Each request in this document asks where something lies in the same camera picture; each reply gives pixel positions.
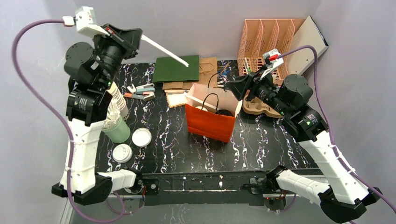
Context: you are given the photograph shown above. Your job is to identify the green paper bag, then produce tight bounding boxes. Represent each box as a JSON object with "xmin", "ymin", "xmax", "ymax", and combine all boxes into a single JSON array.
[{"xmin": 152, "ymin": 55, "xmax": 199, "ymax": 83}]

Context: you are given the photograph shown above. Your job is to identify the white lids partial stack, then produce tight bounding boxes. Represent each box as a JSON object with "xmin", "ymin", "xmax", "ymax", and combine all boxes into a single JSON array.
[{"xmin": 132, "ymin": 128, "xmax": 152, "ymax": 147}]

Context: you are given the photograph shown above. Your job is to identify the white cup lids stack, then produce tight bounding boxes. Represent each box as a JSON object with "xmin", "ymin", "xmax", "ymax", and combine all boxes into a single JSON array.
[{"xmin": 112, "ymin": 144, "xmax": 133, "ymax": 163}]

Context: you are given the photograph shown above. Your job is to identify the white board panel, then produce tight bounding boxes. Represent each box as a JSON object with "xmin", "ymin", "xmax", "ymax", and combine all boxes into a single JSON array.
[{"xmin": 286, "ymin": 16, "xmax": 328, "ymax": 75}]

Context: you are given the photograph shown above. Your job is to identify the metal base rail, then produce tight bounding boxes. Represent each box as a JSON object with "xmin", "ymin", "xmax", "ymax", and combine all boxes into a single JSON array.
[{"xmin": 65, "ymin": 170, "xmax": 352, "ymax": 223}]

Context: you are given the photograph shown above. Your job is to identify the single white cup lid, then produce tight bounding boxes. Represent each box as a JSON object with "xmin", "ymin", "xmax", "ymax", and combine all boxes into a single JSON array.
[{"xmin": 196, "ymin": 106, "xmax": 208, "ymax": 112}]

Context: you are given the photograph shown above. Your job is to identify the tall stack paper cups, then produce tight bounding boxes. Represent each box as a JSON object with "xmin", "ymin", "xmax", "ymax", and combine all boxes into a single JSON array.
[{"xmin": 107, "ymin": 82, "xmax": 129, "ymax": 121}]

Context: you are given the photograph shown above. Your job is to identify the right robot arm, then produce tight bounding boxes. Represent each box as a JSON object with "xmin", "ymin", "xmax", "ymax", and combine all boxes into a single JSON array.
[{"xmin": 226, "ymin": 72, "xmax": 380, "ymax": 224}]

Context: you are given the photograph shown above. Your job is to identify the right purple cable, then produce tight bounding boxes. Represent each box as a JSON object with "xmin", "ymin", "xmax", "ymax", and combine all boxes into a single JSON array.
[{"xmin": 274, "ymin": 45, "xmax": 396, "ymax": 224}]

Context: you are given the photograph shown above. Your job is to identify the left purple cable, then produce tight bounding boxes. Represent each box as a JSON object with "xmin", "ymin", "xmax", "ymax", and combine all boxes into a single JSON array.
[{"xmin": 12, "ymin": 19, "xmax": 137, "ymax": 224}]

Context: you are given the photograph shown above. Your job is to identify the brown kraft paper bag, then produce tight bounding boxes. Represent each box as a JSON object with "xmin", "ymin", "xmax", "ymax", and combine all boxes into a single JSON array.
[{"xmin": 162, "ymin": 57, "xmax": 218, "ymax": 90}]

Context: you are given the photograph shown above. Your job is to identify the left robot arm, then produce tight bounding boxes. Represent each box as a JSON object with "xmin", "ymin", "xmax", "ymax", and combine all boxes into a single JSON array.
[{"xmin": 51, "ymin": 24, "xmax": 142, "ymax": 205}]

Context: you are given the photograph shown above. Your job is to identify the purple cable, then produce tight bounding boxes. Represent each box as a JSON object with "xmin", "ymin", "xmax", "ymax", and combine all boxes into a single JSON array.
[
  {"xmin": 12, "ymin": 19, "xmax": 137, "ymax": 224},
  {"xmin": 274, "ymin": 45, "xmax": 396, "ymax": 224}
]

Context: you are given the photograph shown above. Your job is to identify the pink desk file organizer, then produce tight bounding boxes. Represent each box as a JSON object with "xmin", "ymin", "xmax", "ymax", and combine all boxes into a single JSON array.
[{"xmin": 237, "ymin": 19, "xmax": 305, "ymax": 76}]

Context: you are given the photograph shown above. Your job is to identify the orange paper bag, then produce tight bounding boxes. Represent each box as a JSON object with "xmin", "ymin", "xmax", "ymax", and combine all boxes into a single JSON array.
[{"xmin": 184, "ymin": 83, "xmax": 242, "ymax": 142}]

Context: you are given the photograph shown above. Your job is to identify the stack of pulp cup carriers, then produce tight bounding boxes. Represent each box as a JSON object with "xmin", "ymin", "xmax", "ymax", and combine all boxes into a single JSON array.
[{"xmin": 242, "ymin": 93, "xmax": 282, "ymax": 119}]

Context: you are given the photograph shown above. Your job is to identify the green cup of straws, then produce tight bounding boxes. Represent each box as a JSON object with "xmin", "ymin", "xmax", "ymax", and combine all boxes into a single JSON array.
[{"xmin": 102, "ymin": 105, "xmax": 130, "ymax": 143}]

